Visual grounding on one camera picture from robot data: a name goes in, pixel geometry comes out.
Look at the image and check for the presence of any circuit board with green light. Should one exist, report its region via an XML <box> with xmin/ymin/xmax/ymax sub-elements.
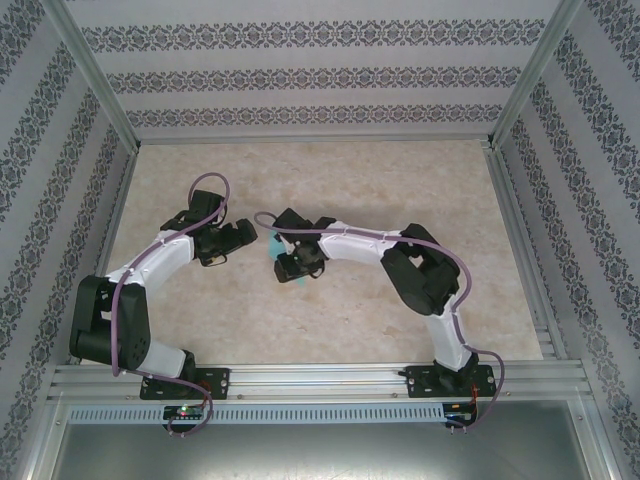
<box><xmin>163</xmin><ymin>405</ymin><xmax>206</xmax><ymax>420</ymax></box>

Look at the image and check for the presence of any wide aluminium mounting rail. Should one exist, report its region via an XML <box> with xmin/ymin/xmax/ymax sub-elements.
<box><xmin>47</xmin><ymin>363</ymin><xmax>594</xmax><ymax>401</ymax></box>

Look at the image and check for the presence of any slotted grey cable duct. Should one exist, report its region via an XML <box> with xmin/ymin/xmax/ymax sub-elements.
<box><xmin>67</xmin><ymin>403</ymin><xmax>446</xmax><ymax>424</ymax></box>

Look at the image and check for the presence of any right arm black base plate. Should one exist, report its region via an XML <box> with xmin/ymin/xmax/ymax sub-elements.
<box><xmin>397</xmin><ymin>364</ymin><xmax>499</xmax><ymax>400</ymax></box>

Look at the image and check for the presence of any teal cloth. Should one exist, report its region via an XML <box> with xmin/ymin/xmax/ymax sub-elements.
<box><xmin>266</xmin><ymin>230</ymin><xmax>309</xmax><ymax>289</ymax></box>

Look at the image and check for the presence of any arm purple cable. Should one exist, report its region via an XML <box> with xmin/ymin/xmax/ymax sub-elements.
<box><xmin>253</xmin><ymin>212</ymin><xmax>506</xmax><ymax>436</ymax></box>
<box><xmin>112</xmin><ymin>171</ymin><xmax>232</xmax><ymax>440</ymax></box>

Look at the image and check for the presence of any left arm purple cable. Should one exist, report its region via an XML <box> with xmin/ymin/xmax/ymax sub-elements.
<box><xmin>112</xmin><ymin>171</ymin><xmax>232</xmax><ymax>440</ymax></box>

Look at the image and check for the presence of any aluminium frame post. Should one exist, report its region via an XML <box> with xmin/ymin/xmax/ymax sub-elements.
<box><xmin>487</xmin><ymin>0</ymin><xmax>586</xmax><ymax>149</ymax></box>
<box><xmin>42</xmin><ymin>0</ymin><xmax>141</xmax><ymax>151</ymax></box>

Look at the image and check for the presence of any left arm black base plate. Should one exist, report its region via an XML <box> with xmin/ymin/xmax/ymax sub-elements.
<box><xmin>139</xmin><ymin>367</ymin><xmax>232</xmax><ymax>401</ymax></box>

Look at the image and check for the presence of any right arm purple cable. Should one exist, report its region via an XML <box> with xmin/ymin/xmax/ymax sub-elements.
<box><xmin>253</xmin><ymin>212</ymin><xmax>506</xmax><ymax>436</ymax></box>

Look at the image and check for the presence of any grey metal sheet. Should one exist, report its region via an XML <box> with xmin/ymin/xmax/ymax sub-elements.
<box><xmin>47</xmin><ymin>399</ymin><xmax>601</xmax><ymax>480</ymax></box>

